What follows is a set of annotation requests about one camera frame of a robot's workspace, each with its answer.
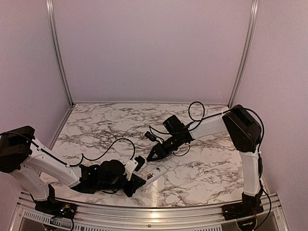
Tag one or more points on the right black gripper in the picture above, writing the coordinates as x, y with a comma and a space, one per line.
159, 149

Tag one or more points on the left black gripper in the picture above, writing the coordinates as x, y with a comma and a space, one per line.
135, 184

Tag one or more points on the white remote control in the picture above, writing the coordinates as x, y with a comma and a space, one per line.
157, 172

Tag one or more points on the orange AAA battery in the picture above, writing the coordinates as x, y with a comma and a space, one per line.
149, 176

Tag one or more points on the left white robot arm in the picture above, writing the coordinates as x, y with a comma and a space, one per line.
22, 155

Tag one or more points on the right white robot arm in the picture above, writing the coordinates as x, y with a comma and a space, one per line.
245, 129

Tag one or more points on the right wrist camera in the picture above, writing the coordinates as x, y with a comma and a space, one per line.
150, 136

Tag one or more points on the front aluminium rail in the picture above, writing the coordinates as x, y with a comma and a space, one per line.
92, 217

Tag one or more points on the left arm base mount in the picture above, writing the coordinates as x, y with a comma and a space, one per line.
54, 207

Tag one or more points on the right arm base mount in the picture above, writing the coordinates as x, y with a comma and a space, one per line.
249, 206

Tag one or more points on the right aluminium frame post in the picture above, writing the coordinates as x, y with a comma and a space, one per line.
246, 50

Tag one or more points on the aluminium frame post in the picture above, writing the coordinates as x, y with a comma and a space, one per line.
57, 51
246, 50

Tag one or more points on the left aluminium frame post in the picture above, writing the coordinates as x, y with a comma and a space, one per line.
57, 51

